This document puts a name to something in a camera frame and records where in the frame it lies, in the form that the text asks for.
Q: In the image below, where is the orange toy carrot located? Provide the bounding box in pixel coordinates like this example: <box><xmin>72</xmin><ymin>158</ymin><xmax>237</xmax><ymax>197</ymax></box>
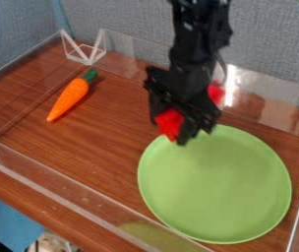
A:
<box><xmin>45</xmin><ymin>69</ymin><xmax>98</xmax><ymax>122</ymax></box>

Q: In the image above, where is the clear acrylic enclosure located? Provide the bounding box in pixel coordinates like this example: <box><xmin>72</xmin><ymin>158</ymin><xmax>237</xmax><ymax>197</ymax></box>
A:
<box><xmin>0</xmin><ymin>31</ymin><xmax>299</xmax><ymax>252</ymax></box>

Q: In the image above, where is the green round plate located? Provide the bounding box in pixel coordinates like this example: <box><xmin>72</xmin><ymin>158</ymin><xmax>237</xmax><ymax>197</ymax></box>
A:
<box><xmin>137</xmin><ymin>125</ymin><xmax>292</xmax><ymax>244</ymax></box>

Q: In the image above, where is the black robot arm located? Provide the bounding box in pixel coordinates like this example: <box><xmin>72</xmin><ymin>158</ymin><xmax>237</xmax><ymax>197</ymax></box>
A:
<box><xmin>144</xmin><ymin>0</ymin><xmax>232</xmax><ymax>146</ymax></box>

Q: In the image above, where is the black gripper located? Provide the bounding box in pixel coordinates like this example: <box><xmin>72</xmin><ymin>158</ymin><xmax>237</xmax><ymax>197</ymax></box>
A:
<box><xmin>142</xmin><ymin>55</ymin><xmax>227</xmax><ymax>146</ymax></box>

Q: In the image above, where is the red rectangular block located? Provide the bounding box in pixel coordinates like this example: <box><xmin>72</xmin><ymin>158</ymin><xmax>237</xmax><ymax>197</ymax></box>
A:
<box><xmin>154</xmin><ymin>80</ymin><xmax>225</xmax><ymax>142</ymax></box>

